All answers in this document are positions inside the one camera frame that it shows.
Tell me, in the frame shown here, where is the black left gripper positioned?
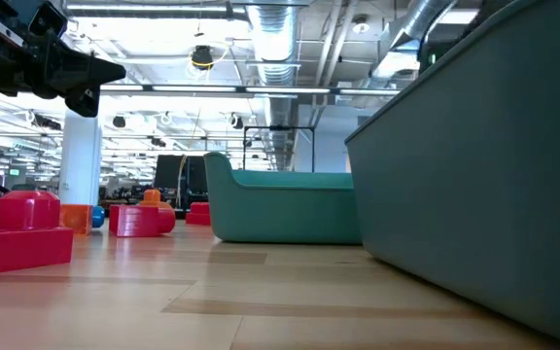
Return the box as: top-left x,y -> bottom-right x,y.
0,0 -> 127,119

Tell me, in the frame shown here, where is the teal plastic bin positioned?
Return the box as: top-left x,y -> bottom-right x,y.
203,151 -> 363,246

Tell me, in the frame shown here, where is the orange toy block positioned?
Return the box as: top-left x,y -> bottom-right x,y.
0,202 -> 94,236
138,189 -> 174,211

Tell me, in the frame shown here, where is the black monitor panel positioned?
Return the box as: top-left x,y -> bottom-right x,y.
153,154 -> 209,211

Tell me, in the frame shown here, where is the grey-blue plastic bin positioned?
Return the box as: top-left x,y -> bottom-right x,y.
343,0 -> 560,349

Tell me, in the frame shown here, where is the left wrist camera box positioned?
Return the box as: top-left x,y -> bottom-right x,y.
10,0 -> 69,50

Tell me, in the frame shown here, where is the silver ceiling air duct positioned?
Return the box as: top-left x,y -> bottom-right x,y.
365,0 -> 459,91
245,0 -> 301,172

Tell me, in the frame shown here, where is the black rack frame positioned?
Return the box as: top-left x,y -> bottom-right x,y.
242,124 -> 317,174

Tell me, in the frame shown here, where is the long ceiling light strip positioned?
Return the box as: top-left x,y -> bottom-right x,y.
99,84 -> 403,97

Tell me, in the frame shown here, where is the white pillar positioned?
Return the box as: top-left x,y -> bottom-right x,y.
57,109 -> 103,206

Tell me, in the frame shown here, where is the round black ceiling device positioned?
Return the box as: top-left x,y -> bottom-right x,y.
190,44 -> 216,72

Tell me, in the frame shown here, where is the red toy block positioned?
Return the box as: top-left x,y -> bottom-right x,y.
185,201 -> 212,227
108,204 -> 177,239
0,188 -> 75,278

